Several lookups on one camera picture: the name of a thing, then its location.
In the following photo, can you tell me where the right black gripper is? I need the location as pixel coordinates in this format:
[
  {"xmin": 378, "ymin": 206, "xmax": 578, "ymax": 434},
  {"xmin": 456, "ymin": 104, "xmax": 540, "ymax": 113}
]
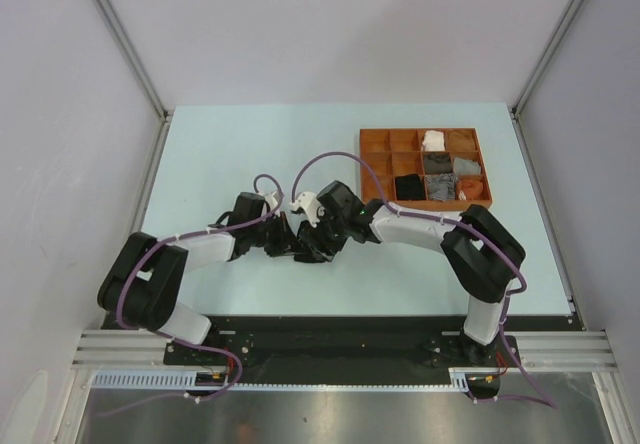
[{"xmin": 300, "ymin": 205, "xmax": 350, "ymax": 262}]

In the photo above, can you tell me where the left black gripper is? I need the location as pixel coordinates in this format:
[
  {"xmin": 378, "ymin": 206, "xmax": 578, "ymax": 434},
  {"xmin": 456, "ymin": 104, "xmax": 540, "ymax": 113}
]
[{"xmin": 248, "ymin": 211, "xmax": 305, "ymax": 258}]

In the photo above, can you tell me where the black underwear beige waistband back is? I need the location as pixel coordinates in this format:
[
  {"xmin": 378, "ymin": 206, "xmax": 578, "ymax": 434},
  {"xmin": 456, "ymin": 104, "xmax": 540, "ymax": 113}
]
[{"xmin": 293, "ymin": 242, "xmax": 336, "ymax": 264}]

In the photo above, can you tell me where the black underwear beige waistband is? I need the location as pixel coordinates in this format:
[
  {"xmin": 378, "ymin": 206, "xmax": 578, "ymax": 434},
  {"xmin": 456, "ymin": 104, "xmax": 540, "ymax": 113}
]
[
  {"xmin": 394, "ymin": 174, "xmax": 426, "ymax": 201},
  {"xmin": 293, "ymin": 242, "xmax": 336, "ymax": 264}
]

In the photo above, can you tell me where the black underwear beige waistband front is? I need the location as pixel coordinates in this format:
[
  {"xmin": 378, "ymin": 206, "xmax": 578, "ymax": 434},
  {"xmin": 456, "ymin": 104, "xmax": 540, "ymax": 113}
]
[{"xmin": 394, "ymin": 174, "xmax": 426, "ymax": 201}]

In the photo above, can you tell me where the grey striped boxer underwear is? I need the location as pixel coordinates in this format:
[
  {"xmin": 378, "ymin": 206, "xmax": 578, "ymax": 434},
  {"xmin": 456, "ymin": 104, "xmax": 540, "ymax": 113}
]
[{"xmin": 425, "ymin": 173, "xmax": 458, "ymax": 202}]

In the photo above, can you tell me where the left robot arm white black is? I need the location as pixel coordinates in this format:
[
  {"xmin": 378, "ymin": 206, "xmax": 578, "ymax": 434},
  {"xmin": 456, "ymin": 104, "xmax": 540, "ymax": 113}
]
[{"xmin": 97, "ymin": 191, "xmax": 295, "ymax": 364}]

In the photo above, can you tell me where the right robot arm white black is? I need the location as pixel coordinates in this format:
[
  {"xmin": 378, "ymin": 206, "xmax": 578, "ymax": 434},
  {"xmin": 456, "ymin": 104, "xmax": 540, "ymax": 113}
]
[{"xmin": 290, "ymin": 181, "xmax": 526, "ymax": 365}]

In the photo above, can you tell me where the dark grey rolled cloth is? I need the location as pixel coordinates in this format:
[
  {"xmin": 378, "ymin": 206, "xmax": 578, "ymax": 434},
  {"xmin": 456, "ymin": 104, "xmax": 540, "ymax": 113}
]
[{"xmin": 423, "ymin": 153, "xmax": 453, "ymax": 175}]

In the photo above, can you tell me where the wooden compartment tray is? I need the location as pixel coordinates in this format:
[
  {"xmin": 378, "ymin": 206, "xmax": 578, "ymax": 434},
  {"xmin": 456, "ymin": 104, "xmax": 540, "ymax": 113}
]
[{"xmin": 359, "ymin": 128, "xmax": 493, "ymax": 212}]

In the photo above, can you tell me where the white rolled cloth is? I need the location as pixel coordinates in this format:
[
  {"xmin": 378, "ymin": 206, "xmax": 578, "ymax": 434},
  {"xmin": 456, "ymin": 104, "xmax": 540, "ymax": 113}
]
[{"xmin": 421, "ymin": 130, "xmax": 446, "ymax": 152}]

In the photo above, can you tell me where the light grey rolled cloth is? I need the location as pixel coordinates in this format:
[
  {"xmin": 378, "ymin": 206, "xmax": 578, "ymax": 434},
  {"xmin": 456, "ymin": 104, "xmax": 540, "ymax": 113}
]
[{"xmin": 452, "ymin": 157, "xmax": 482, "ymax": 175}]

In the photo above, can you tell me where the orange rolled cloth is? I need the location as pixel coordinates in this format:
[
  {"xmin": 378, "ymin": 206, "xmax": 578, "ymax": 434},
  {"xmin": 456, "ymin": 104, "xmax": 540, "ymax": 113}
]
[{"xmin": 456, "ymin": 179, "xmax": 486, "ymax": 201}]

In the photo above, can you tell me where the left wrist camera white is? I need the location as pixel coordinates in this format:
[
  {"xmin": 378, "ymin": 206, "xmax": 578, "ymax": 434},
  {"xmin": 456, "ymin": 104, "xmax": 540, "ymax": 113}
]
[{"xmin": 263, "ymin": 191, "xmax": 283, "ymax": 215}]

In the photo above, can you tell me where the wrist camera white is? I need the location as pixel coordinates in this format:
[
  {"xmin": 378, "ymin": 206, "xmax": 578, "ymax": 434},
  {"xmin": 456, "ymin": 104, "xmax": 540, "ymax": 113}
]
[
  {"xmin": 263, "ymin": 191, "xmax": 283, "ymax": 215},
  {"xmin": 289, "ymin": 191, "xmax": 325, "ymax": 228}
]

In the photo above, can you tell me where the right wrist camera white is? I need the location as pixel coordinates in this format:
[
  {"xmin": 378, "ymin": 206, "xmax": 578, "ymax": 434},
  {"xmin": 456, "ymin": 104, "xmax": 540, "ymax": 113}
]
[{"xmin": 289, "ymin": 191, "xmax": 325, "ymax": 228}]

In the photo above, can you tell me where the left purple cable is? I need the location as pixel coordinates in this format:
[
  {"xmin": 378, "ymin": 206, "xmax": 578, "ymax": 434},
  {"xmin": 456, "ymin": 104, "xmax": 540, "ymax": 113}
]
[{"xmin": 97, "ymin": 173, "xmax": 286, "ymax": 415}]

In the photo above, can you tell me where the left aluminium frame post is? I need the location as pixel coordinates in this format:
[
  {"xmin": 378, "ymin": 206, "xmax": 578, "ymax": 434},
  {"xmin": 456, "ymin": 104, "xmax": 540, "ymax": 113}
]
[{"xmin": 92, "ymin": 0, "xmax": 169, "ymax": 123}]

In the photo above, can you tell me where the aluminium frame post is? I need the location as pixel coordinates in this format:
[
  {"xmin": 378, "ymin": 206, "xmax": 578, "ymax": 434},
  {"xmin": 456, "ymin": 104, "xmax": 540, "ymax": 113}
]
[
  {"xmin": 92, "ymin": 0, "xmax": 169, "ymax": 123},
  {"xmin": 511, "ymin": 0, "xmax": 587, "ymax": 119}
]

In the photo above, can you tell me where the white slotted cable duct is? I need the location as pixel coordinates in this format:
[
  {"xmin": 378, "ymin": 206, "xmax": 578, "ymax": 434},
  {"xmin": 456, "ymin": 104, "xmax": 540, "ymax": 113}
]
[{"xmin": 92, "ymin": 370, "xmax": 488, "ymax": 393}]

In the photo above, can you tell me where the aluminium front rail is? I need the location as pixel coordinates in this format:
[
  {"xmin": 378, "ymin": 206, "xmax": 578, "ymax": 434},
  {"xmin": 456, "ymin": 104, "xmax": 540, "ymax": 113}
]
[{"xmin": 71, "ymin": 330, "xmax": 617, "ymax": 373}]

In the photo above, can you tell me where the right aluminium frame post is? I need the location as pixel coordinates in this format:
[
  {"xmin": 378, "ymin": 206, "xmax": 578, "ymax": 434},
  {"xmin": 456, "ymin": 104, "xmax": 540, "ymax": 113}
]
[{"xmin": 511, "ymin": 0, "xmax": 587, "ymax": 119}]

